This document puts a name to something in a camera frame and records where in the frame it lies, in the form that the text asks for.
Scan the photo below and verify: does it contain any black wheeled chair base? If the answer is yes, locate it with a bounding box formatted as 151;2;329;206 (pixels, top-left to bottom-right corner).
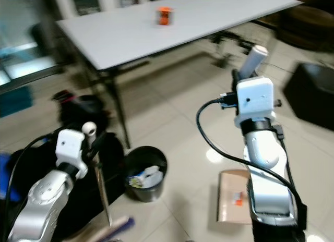
209;31;255;68

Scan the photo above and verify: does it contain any teal box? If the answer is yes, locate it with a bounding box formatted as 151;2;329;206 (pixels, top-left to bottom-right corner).
0;84;33;117

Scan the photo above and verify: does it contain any white blue crumpled packaging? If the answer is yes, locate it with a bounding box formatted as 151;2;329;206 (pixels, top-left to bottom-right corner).
128;166;162;189

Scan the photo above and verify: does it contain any blue cloth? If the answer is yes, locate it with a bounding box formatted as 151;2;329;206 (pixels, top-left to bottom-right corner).
0;153;15;201

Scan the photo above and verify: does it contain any small white orange litter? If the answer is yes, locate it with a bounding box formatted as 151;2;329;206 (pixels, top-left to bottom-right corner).
234;191;245;206

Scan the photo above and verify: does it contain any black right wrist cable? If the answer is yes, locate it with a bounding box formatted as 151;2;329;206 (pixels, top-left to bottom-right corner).
196;98;306;222

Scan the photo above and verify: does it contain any glass sliding door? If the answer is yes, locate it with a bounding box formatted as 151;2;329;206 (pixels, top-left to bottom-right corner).
0;0;58;86

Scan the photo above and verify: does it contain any black round waste bin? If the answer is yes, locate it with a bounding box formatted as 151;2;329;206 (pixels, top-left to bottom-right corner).
124;146;168;202

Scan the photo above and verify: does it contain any black cube stool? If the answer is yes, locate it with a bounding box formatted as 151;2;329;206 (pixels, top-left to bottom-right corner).
283;62;334;139

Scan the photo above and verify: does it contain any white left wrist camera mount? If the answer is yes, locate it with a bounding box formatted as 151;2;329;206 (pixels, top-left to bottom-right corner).
56;129;87;173

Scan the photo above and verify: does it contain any broom with thin handle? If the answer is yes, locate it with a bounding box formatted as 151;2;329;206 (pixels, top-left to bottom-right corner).
82;122;135;242

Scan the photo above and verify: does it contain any small orange object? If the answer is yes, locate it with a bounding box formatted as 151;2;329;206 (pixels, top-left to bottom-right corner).
156;6;174;26

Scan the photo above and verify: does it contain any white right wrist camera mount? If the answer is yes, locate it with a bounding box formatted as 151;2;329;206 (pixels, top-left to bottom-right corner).
235;77;277;129

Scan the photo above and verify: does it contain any black robot right leg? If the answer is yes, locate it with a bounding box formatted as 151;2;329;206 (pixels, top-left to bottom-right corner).
252;221;307;242

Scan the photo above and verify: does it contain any dark brown sofa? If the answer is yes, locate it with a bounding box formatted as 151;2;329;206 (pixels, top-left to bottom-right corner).
274;1;334;51

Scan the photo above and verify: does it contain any white cabinet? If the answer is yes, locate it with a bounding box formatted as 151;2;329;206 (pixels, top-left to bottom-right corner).
52;0;149;18

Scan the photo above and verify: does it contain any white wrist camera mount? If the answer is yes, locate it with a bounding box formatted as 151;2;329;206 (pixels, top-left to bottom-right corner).
56;129;87;173
235;77;277;129

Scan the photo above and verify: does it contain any large black bag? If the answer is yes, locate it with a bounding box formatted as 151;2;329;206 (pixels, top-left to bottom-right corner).
13;91;126;240

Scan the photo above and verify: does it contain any white folding table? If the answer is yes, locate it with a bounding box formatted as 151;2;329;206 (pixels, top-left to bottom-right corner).
56;0;303;149

